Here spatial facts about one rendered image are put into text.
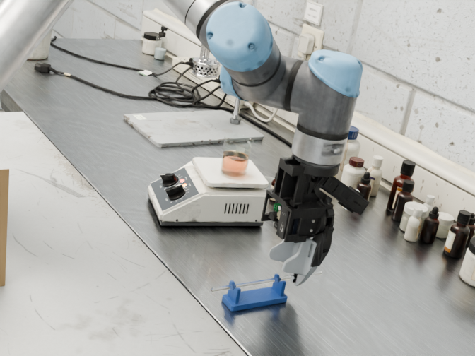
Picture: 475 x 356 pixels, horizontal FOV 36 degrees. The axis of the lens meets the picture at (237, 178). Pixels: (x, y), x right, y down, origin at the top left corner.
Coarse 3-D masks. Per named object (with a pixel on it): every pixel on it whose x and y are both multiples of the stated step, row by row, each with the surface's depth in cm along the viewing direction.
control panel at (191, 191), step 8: (184, 168) 138; (184, 176) 135; (152, 184) 137; (160, 184) 136; (176, 184) 134; (192, 184) 132; (160, 192) 133; (192, 192) 129; (160, 200) 131; (168, 200) 130; (176, 200) 129; (184, 200) 128
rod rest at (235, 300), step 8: (232, 280) 108; (264, 288) 113; (272, 288) 113; (280, 288) 111; (224, 296) 109; (232, 296) 108; (240, 296) 110; (248, 296) 110; (256, 296) 110; (264, 296) 111; (272, 296) 111; (280, 296) 111; (232, 304) 107; (240, 304) 108; (248, 304) 108; (256, 304) 109; (264, 304) 110
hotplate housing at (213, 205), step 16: (192, 176) 134; (208, 192) 128; (224, 192) 129; (240, 192) 130; (256, 192) 132; (160, 208) 129; (176, 208) 128; (192, 208) 128; (208, 208) 129; (224, 208) 130; (240, 208) 131; (256, 208) 132; (160, 224) 128; (176, 224) 129; (192, 224) 130; (208, 224) 131; (224, 224) 132; (240, 224) 133; (256, 224) 134
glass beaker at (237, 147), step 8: (224, 136) 130; (232, 136) 132; (240, 136) 133; (248, 136) 132; (224, 144) 130; (232, 144) 128; (240, 144) 133; (248, 144) 129; (224, 152) 130; (232, 152) 129; (240, 152) 129; (248, 152) 130; (224, 160) 130; (232, 160) 129; (240, 160) 129; (248, 160) 131; (224, 168) 131; (232, 168) 130; (240, 168) 130; (224, 176) 131; (232, 176) 131; (240, 176) 131
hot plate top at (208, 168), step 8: (192, 160) 137; (200, 160) 137; (208, 160) 137; (216, 160) 138; (200, 168) 133; (208, 168) 134; (216, 168) 134; (248, 168) 137; (256, 168) 138; (208, 176) 130; (216, 176) 131; (248, 176) 133; (256, 176) 134; (208, 184) 128; (216, 184) 128; (224, 184) 129; (232, 184) 129; (240, 184) 130; (248, 184) 130; (256, 184) 131; (264, 184) 131
